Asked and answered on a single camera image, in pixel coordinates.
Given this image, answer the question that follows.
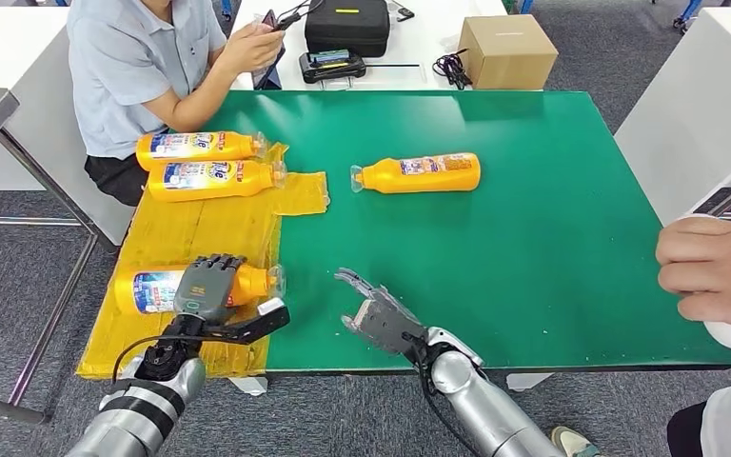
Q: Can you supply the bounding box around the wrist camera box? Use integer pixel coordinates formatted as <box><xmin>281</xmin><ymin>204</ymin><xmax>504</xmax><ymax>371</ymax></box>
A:
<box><xmin>341</xmin><ymin>298</ymin><xmax>430</xmax><ymax>358</ymax></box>
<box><xmin>204</xmin><ymin>297</ymin><xmax>291</xmax><ymax>345</ymax></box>

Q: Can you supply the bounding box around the brown cardboard box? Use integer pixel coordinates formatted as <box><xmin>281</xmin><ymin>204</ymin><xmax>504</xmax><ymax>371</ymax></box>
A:
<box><xmin>457</xmin><ymin>13</ymin><xmax>559</xmax><ymax>90</ymax></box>

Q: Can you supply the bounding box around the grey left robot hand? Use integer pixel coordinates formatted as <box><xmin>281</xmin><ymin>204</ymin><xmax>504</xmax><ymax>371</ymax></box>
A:
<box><xmin>172</xmin><ymin>253</ymin><xmax>247</xmax><ymax>324</ymax></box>

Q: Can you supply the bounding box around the blue cart leg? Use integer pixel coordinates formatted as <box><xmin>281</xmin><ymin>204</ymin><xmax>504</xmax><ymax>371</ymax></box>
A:
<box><xmin>671</xmin><ymin>0</ymin><xmax>704</xmax><ymax>32</ymax></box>

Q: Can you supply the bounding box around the tablet computer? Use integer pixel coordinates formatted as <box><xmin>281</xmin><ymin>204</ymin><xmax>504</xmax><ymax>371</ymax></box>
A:
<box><xmin>252</xmin><ymin>44</ymin><xmax>286</xmax><ymax>91</ymax></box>

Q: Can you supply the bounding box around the person's left hand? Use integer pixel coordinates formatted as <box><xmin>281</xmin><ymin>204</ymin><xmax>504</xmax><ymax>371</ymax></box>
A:
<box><xmin>248</xmin><ymin>9</ymin><xmax>279</xmax><ymax>32</ymax></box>
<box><xmin>655</xmin><ymin>217</ymin><xmax>731</xmax><ymax>334</ymax></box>

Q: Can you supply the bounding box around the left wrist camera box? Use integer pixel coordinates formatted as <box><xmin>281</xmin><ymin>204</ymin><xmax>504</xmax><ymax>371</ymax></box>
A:
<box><xmin>204</xmin><ymin>297</ymin><xmax>291</xmax><ymax>345</ymax></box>

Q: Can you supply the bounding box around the person's right hand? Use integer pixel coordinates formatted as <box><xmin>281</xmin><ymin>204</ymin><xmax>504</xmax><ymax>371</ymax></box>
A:
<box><xmin>220</xmin><ymin>22</ymin><xmax>286</xmax><ymax>80</ymax></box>

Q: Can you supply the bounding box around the black handheld controller with screen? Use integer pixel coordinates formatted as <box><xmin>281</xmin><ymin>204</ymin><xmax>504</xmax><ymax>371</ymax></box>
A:
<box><xmin>297</xmin><ymin>49</ymin><xmax>367</xmax><ymax>85</ymax></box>

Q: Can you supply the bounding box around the black carrying case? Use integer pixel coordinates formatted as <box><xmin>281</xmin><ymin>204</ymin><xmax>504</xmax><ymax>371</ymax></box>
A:
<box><xmin>304</xmin><ymin>0</ymin><xmax>390</xmax><ymax>59</ymax></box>

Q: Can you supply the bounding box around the yellow plastic sheet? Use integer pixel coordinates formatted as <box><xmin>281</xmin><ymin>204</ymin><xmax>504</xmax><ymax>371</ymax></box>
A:
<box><xmin>75</xmin><ymin>143</ymin><xmax>331</xmax><ymax>380</ymax></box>

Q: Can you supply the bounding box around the black cable bundle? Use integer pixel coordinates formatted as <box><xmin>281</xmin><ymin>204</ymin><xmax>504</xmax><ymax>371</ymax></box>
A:
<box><xmin>430</xmin><ymin>49</ymin><xmax>474</xmax><ymax>90</ymax></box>

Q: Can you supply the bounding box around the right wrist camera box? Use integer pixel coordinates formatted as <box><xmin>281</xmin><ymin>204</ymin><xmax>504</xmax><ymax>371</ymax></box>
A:
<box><xmin>341</xmin><ymin>298</ymin><xmax>430</xmax><ymax>358</ymax></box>

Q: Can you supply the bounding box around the white table foot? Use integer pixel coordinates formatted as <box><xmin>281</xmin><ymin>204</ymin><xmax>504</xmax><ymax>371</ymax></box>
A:
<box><xmin>227</xmin><ymin>376</ymin><xmax>269</xmax><ymax>397</ymax></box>
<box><xmin>504</xmin><ymin>371</ymin><xmax>556</xmax><ymax>392</ymax></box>

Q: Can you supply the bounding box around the white table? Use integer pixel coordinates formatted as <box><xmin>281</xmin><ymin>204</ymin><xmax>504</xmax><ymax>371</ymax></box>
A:
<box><xmin>614</xmin><ymin>7</ymin><xmax>731</xmax><ymax>229</ymax></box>
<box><xmin>0</xmin><ymin>7</ymin><xmax>136</xmax><ymax>248</ymax></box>
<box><xmin>229</xmin><ymin>0</ymin><xmax>510</xmax><ymax>92</ymax></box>

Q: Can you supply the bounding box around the black smartphone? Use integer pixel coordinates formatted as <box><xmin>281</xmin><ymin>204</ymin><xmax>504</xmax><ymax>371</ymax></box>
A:
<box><xmin>261</xmin><ymin>6</ymin><xmax>304</xmax><ymax>32</ymax></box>

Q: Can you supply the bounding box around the orange detergent bottle clear cap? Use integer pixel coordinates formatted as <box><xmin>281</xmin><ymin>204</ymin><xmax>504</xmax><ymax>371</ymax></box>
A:
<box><xmin>112</xmin><ymin>263</ymin><xmax>286</xmax><ymax>317</ymax></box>
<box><xmin>135</xmin><ymin>130</ymin><xmax>269</xmax><ymax>172</ymax></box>
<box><xmin>146</xmin><ymin>159</ymin><xmax>288</xmax><ymax>204</ymax></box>
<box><xmin>349</xmin><ymin>151</ymin><xmax>483</xmax><ymax>195</ymax></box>

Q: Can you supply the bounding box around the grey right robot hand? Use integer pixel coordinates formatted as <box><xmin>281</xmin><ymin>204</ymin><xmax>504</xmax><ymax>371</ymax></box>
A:
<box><xmin>333</xmin><ymin>268</ymin><xmax>430</xmax><ymax>337</ymax></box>

